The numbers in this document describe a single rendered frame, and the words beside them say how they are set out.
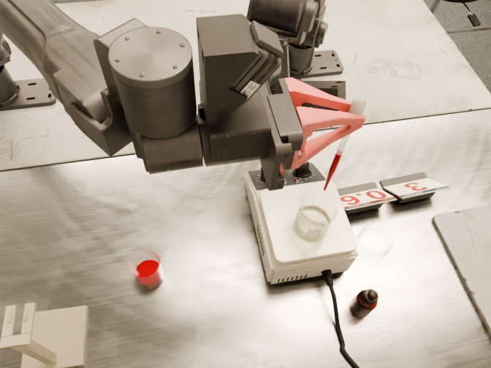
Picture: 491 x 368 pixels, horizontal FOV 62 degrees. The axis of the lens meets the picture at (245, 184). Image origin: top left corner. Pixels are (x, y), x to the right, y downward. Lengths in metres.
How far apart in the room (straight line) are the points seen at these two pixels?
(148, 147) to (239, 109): 0.08
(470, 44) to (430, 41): 1.76
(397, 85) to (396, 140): 0.16
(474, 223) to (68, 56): 0.66
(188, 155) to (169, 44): 0.09
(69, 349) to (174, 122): 0.41
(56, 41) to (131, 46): 0.13
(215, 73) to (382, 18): 0.87
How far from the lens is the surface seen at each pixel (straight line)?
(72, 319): 0.65
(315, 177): 0.68
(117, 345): 0.64
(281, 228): 0.59
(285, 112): 0.35
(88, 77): 0.39
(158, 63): 0.29
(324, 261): 0.60
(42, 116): 0.89
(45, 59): 0.41
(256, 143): 0.34
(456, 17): 3.04
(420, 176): 0.81
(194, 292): 0.64
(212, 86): 0.30
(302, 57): 0.88
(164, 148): 0.34
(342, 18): 1.10
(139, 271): 0.64
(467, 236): 0.78
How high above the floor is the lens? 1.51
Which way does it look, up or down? 57 degrees down
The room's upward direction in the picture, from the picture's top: 5 degrees clockwise
